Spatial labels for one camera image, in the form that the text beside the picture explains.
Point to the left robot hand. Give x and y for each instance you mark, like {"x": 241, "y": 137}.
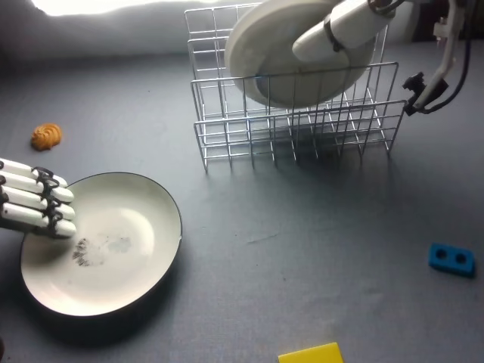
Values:
{"x": 22, "y": 196}

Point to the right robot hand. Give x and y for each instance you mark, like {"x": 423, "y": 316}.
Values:
{"x": 340, "y": 34}

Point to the white plate pale underside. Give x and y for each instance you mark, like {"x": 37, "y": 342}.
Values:
{"x": 272, "y": 49}

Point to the white plate dark underside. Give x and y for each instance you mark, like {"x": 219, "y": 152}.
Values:
{"x": 113, "y": 272}

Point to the orange swirl cookie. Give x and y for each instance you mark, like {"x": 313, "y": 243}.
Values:
{"x": 47, "y": 137}

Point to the blue block with two holes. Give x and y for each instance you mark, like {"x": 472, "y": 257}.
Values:
{"x": 450, "y": 266}

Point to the yellow flat block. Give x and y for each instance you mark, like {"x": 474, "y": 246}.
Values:
{"x": 314, "y": 355}

